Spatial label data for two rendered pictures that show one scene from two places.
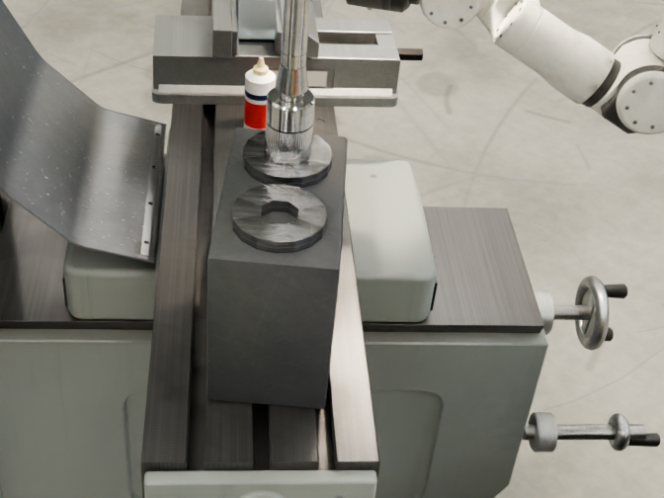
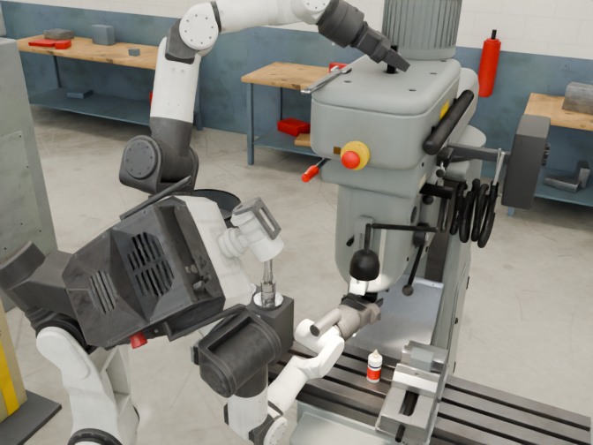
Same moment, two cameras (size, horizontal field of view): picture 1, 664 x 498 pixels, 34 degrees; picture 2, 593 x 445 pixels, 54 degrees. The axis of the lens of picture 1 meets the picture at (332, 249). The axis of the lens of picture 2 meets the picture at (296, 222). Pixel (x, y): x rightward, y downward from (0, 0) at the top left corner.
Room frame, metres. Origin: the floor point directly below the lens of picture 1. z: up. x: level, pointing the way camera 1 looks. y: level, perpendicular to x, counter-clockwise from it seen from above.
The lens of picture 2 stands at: (1.72, -1.17, 2.21)
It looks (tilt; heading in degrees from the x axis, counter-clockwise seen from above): 28 degrees down; 121
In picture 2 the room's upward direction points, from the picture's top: 1 degrees clockwise
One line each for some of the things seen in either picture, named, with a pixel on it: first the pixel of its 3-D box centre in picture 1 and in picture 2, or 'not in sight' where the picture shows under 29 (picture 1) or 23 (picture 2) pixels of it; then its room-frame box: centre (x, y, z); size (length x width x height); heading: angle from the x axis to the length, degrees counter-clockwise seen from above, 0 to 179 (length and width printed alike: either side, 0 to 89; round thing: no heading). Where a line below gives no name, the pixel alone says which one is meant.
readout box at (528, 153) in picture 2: not in sight; (528, 161); (1.50, 0.46, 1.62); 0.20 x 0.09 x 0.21; 97
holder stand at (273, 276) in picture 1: (280, 260); (255, 319); (0.85, 0.05, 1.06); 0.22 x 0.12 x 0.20; 1
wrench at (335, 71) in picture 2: not in sight; (326, 79); (1.12, -0.05, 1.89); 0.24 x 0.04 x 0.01; 99
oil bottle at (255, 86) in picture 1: (259, 93); (374, 365); (1.24, 0.12, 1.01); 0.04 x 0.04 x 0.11
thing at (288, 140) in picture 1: (289, 128); (268, 290); (0.90, 0.05, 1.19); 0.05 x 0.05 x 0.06
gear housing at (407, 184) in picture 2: not in sight; (387, 150); (1.20, 0.16, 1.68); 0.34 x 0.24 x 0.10; 97
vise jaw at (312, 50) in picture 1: (294, 24); (416, 380); (1.38, 0.08, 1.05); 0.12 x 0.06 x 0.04; 9
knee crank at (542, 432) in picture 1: (593, 432); not in sight; (1.13, -0.43, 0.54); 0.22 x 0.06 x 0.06; 97
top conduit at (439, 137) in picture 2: not in sight; (450, 117); (1.34, 0.17, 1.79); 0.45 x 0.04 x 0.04; 97
